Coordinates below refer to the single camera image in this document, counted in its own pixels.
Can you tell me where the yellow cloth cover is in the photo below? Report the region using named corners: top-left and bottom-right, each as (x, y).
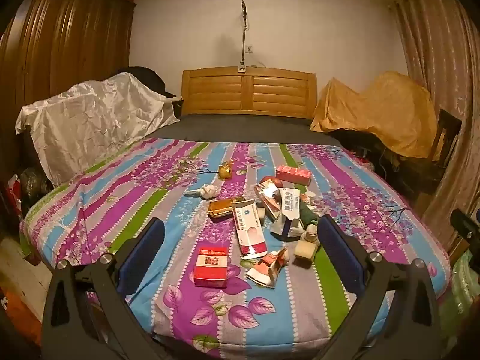
top-left (310, 70), bottom-right (439, 160)

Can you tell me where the black cloth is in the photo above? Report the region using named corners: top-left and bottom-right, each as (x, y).
top-left (122, 67), bottom-right (177, 98)

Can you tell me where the beige patterned curtain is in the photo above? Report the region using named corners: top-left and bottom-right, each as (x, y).
top-left (388, 0), bottom-right (480, 256)

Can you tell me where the black plastic bag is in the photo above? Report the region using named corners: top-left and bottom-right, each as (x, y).
top-left (20, 169), bottom-right (53, 203)

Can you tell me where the dark wooden chair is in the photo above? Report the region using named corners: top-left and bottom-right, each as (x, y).
top-left (412, 109), bottom-right (463, 196)

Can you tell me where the red bag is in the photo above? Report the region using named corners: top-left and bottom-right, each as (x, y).
top-left (5, 174), bottom-right (23, 218)

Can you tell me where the long white red box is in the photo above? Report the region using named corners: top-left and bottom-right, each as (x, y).
top-left (232, 200), bottom-right (269, 259)

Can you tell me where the orange white paper cup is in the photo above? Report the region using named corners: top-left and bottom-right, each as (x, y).
top-left (245, 248), bottom-right (289, 287)

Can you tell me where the dark grey bed sheet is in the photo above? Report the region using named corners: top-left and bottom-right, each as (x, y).
top-left (150, 114), bottom-right (338, 147)

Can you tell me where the metal pole stand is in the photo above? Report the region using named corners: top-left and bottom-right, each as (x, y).
top-left (237, 0), bottom-right (250, 74)

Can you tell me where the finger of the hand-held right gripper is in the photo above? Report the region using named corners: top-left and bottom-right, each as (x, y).
top-left (450, 209), bottom-right (480, 242)

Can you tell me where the dark green wrapper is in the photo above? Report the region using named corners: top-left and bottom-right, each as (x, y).
top-left (300, 204), bottom-right (323, 229)

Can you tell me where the wooden headboard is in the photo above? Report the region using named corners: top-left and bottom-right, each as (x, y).
top-left (181, 67), bottom-right (318, 121)

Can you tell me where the crumpled silver packet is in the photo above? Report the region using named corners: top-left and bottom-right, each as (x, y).
top-left (271, 215), bottom-right (304, 238)

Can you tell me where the white satin cloth cover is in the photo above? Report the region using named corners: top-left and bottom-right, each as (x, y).
top-left (16, 70), bottom-right (181, 186)

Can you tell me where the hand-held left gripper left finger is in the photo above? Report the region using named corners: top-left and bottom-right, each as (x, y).
top-left (42, 217), bottom-right (177, 360)

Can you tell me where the floral striped blanket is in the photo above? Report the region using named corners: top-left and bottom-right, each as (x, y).
top-left (19, 137), bottom-right (452, 359)

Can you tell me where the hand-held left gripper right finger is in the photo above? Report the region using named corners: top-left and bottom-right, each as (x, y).
top-left (317, 214), bottom-right (441, 360)

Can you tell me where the pink red box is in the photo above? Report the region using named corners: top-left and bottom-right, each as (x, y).
top-left (275, 165), bottom-right (313, 186)

